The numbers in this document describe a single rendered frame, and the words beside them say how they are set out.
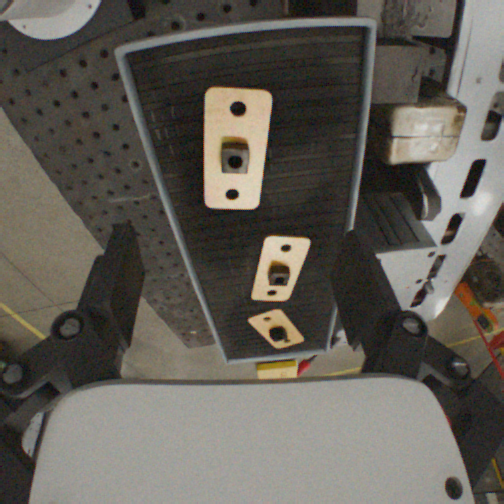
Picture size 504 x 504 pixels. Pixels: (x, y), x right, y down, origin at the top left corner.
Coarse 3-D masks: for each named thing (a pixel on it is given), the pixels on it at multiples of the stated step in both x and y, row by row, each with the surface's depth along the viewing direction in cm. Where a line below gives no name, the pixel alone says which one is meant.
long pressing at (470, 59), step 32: (480, 0) 23; (480, 32) 25; (448, 64) 29; (480, 64) 28; (480, 96) 31; (480, 128) 34; (448, 160) 37; (448, 192) 41; (480, 192) 42; (480, 224) 47; (448, 256) 52; (416, 288) 59; (448, 288) 60
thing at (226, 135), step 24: (216, 96) 16; (240, 96) 16; (264, 96) 16; (216, 120) 17; (240, 120) 17; (264, 120) 17; (216, 144) 18; (240, 144) 18; (264, 144) 18; (216, 168) 19; (240, 168) 18; (216, 192) 20; (240, 192) 21
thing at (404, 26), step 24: (288, 0) 44; (312, 0) 32; (336, 0) 23; (360, 0) 19; (384, 0) 19; (408, 0) 18; (432, 0) 18; (384, 24) 20; (408, 24) 20; (432, 24) 19
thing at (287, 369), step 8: (264, 368) 43; (272, 368) 43; (280, 368) 43; (288, 368) 43; (296, 368) 43; (264, 376) 44; (272, 376) 45; (280, 376) 45; (288, 376) 45; (296, 376) 46
